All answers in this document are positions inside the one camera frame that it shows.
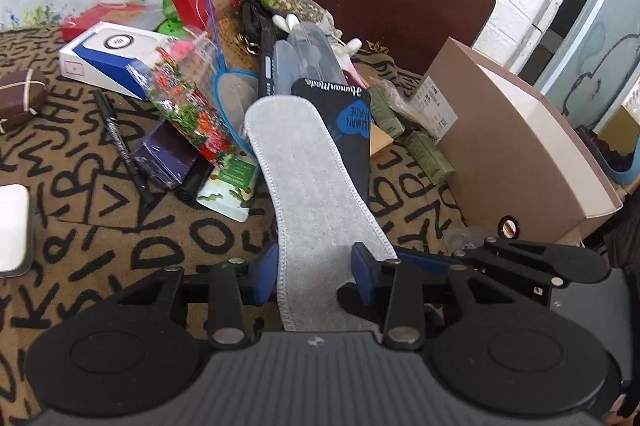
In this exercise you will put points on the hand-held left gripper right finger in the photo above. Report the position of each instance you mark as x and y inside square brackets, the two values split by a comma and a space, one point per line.
[361, 268]

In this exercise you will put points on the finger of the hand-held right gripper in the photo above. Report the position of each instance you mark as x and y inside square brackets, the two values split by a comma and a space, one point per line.
[550, 261]
[425, 257]

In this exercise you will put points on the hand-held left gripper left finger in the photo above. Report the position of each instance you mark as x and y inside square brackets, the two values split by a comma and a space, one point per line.
[267, 273]

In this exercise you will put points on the grey fabric insole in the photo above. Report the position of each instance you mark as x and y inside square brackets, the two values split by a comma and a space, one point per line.
[310, 186]

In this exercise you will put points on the brown cardboard box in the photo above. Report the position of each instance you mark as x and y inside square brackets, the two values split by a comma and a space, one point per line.
[500, 156]

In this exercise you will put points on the small clear plastic bag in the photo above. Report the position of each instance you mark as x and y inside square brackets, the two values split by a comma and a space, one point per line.
[465, 240]

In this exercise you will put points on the green and white packet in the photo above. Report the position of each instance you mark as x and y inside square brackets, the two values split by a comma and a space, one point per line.
[230, 186]

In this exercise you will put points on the olive green packet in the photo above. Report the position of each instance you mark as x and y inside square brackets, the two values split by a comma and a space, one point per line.
[430, 158]
[387, 113]

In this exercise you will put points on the blue plastic basin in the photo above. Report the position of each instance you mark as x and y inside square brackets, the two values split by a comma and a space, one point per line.
[615, 173]

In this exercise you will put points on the black cylinder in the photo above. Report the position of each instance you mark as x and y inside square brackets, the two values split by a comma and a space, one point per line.
[192, 183]

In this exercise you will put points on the black case with blue heart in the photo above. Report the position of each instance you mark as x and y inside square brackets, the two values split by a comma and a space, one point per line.
[350, 146]

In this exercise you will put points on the small brown cardboard piece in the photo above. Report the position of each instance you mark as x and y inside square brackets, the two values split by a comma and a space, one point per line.
[380, 141]

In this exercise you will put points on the brown letter print tablecloth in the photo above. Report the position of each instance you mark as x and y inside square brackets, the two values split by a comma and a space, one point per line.
[150, 231]

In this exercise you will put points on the clear wrapped packet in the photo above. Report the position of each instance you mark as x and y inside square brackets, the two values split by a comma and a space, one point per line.
[412, 106]

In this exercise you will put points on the dark purple packet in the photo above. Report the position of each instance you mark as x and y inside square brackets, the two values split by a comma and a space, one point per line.
[165, 156]

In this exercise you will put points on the colourful floral plastic packet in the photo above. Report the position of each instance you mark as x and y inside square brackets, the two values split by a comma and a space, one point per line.
[185, 116]

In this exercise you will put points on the black marker pen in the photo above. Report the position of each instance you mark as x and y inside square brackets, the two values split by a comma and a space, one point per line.
[120, 141]

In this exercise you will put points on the black pen shaped device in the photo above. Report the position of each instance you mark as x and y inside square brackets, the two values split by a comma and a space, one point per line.
[266, 66]

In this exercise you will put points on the clear plastic case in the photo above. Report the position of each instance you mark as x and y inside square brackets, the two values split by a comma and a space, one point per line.
[305, 51]

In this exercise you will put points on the sliding glass door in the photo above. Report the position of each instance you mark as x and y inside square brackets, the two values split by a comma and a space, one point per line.
[590, 31]

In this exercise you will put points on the pink fluffy item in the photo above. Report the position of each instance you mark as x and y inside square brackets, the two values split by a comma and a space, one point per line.
[180, 48]

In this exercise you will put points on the white flat device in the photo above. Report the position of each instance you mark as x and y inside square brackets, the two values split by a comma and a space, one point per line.
[15, 231]

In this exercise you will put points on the green plastic toy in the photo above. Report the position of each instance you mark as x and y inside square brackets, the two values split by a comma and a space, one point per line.
[172, 23]

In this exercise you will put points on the grey speckled plush toy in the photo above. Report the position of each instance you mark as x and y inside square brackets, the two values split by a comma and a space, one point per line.
[300, 6]

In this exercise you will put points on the white and blue box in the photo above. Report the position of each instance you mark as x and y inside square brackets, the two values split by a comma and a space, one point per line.
[100, 56]

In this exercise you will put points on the blue mesh fly swatter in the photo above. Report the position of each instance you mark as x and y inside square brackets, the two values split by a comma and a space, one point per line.
[209, 1]

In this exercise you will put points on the red gift bag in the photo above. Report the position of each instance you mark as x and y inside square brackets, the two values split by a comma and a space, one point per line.
[195, 1]

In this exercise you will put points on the brown wrapped soap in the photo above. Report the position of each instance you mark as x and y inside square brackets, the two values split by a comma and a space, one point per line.
[20, 98]

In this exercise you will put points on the flat red box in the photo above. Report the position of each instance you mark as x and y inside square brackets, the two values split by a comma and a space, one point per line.
[105, 13]

